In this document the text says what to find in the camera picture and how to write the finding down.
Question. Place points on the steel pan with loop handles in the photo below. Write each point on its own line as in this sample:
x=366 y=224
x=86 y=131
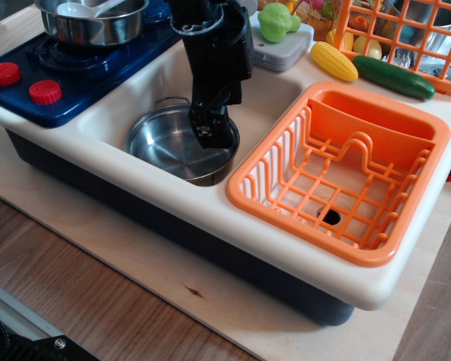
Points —
x=163 y=137

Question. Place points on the large steel bowl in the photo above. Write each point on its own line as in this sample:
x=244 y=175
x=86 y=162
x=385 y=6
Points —
x=427 y=22

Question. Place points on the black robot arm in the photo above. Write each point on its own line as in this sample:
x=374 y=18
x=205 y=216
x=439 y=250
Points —
x=219 y=47

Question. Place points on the green toy cucumber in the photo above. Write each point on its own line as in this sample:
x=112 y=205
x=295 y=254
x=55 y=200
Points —
x=393 y=77

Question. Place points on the left red stove knob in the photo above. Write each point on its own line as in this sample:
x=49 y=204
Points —
x=9 y=73

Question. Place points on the black bracket with cable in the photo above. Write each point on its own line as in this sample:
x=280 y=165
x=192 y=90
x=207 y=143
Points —
x=17 y=347

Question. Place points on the yellow toy corn cob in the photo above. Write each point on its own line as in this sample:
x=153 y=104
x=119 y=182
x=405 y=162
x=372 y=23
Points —
x=333 y=61

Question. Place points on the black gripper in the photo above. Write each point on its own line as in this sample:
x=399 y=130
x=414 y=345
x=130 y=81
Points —
x=219 y=46

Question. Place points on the red stove knob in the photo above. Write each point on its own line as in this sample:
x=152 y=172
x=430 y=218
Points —
x=45 y=92
x=9 y=73

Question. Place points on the orange upright grid rack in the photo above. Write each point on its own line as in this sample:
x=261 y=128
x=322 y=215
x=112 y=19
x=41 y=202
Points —
x=356 y=20

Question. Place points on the yellow toy lemon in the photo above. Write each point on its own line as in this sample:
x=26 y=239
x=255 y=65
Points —
x=371 y=48

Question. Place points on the green toy broccoli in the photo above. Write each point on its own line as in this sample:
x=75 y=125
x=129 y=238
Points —
x=276 y=21

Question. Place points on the grey toy faucet base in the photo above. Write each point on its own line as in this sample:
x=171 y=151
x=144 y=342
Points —
x=280 y=56

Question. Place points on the cream toy sink unit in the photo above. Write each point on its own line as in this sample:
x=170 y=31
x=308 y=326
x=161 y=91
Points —
x=91 y=140

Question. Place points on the orange plastic drying rack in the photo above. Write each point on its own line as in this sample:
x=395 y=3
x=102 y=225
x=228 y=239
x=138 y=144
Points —
x=343 y=169

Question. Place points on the white plastic spoon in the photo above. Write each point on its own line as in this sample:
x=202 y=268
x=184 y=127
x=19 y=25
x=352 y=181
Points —
x=79 y=10

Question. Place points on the right red stove knob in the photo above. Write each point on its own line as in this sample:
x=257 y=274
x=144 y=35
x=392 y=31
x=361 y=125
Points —
x=45 y=92

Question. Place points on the light plywood board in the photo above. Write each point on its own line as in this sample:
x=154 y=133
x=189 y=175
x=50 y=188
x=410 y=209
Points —
x=124 y=294

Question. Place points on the steel pot on stove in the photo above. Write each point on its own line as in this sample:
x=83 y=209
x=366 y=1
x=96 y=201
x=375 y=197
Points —
x=116 y=26

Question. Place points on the blue toy stove top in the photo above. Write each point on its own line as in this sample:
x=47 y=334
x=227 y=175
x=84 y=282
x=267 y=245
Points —
x=58 y=74

